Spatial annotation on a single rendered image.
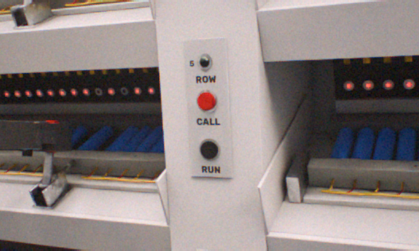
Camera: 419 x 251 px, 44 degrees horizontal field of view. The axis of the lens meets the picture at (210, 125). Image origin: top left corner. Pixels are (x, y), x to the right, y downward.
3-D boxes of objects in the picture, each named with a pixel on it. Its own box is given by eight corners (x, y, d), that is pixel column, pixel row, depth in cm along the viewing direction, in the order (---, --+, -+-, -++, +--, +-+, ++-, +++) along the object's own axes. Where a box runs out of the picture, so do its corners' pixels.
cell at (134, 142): (155, 138, 66) (131, 164, 61) (143, 137, 67) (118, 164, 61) (152, 125, 65) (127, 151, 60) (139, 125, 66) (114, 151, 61)
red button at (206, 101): (214, 110, 44) (213, 92, 44) (197, 110, 45) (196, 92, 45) (219, 109, 45) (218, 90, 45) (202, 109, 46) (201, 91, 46)
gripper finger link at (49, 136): (12, 127, 49) (36, 127, 48) (49, 129, 53) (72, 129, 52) (11, 143, 49) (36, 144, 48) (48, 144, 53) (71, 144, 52)
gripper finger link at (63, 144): (20, 121, 51) (25, 121, 50) (67, 124, 57) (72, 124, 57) (18, 151, 51) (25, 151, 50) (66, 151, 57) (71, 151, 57)
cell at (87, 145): (102, 133, 69) (73, 159, 64) (102, 123, 68) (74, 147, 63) (113, 139, 69) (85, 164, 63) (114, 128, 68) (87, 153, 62)
